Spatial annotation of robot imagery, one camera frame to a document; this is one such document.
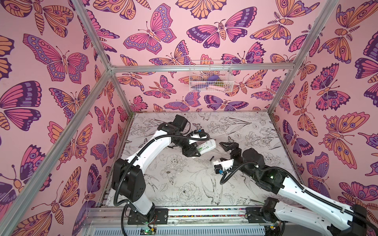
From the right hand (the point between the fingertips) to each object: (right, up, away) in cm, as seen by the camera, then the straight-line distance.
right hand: (224, 144), depth 71 cm
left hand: (-12, -3, +7) cm, 14 cm away
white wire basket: (-11, +44, +24) cm, 52 cm away
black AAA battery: (-3, -12, +23) cm, 26 cm away
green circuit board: (-38, -43, +1) cm, 58 cm away
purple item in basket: (-2, +40, +24) cm, 47 cm away
